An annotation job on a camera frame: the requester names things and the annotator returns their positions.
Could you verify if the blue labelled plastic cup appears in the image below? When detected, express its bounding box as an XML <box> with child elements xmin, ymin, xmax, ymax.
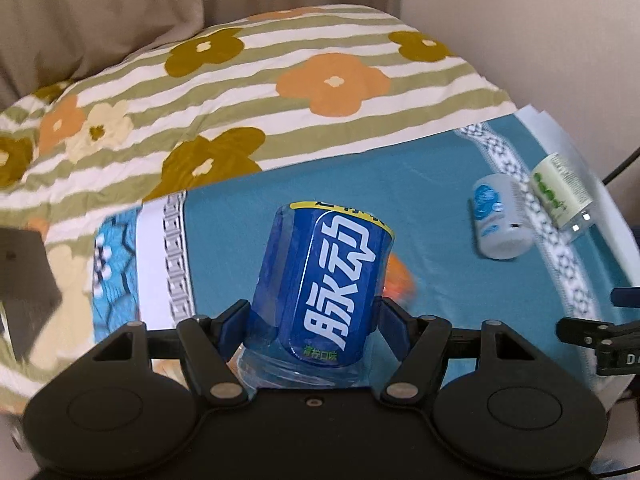
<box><xmin>238</xmin><ymin>200</ymin><xmax>394</xmax><ymax>389</ymax></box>

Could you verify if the orange labelled plastic cup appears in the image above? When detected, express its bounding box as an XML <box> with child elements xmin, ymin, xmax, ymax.
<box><xmin>383</xmin><ymin>252</ymin><xmax>416</xmax><ymax>307</ymax></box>

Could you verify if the teal patterned tablecloth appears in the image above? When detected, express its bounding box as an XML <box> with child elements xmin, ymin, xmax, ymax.
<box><xmin>92</xmin><ymin>107</ymin><xmax>639</xmax><ymax>406</ymax></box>

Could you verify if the floral striped quilt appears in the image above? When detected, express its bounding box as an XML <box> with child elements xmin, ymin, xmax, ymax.
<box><xmin>1</xmin><ymin>4</ymin><xmax>515</xmax><ymax>415</ymax></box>

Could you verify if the beige curtain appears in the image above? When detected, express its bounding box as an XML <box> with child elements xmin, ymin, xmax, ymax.
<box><xmin>1</xmin><ymin>0</ymin><xmax>400</xmax><ymax>107</ymax></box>

